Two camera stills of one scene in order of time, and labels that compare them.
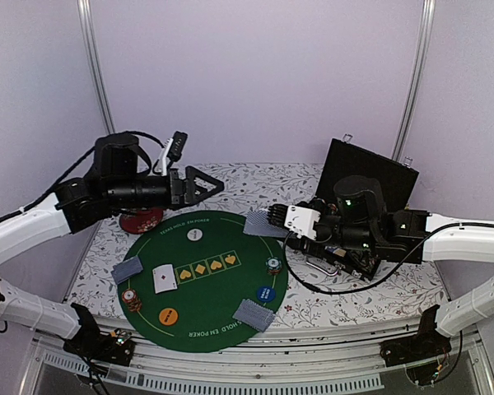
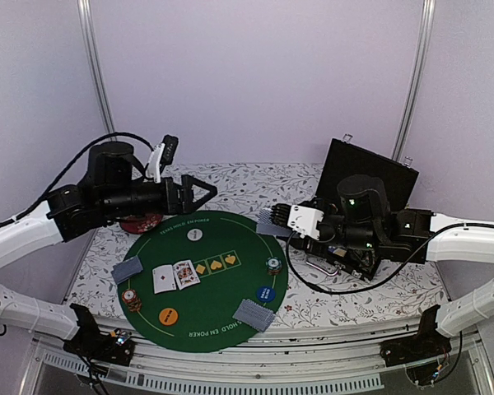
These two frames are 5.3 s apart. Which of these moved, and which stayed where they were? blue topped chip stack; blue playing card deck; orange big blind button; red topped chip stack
Moved: blue playing card deck
Stayed: orange big blind button; red topped chip stack; blue topped chip stack
